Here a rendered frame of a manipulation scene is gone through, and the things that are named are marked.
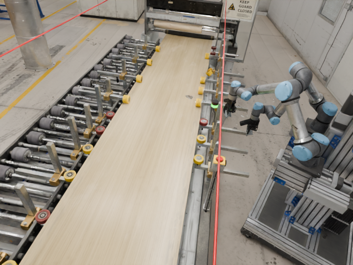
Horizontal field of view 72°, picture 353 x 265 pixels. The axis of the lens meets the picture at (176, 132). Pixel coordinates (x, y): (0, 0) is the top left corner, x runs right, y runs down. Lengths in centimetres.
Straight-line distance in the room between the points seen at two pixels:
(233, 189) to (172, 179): 135
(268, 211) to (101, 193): 165
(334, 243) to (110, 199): 203
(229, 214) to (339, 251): 99
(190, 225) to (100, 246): 68
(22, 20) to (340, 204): 502
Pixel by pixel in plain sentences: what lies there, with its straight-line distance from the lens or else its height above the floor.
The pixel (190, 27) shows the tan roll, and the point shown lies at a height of 108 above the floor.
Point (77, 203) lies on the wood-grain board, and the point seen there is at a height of 90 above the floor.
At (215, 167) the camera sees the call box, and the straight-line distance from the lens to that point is 150.
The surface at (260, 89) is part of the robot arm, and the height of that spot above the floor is 137.
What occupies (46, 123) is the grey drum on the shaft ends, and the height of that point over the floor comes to 84.
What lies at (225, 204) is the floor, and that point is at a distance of 283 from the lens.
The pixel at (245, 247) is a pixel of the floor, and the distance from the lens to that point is 264.
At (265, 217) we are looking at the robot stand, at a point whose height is 21.
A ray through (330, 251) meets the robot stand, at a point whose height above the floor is 21.
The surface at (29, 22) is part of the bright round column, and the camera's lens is 520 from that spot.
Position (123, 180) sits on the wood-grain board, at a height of 90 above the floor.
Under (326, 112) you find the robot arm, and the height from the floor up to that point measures 123.
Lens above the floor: 226
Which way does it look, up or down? 40 degrees down
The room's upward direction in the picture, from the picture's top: 6 degrees clockwise
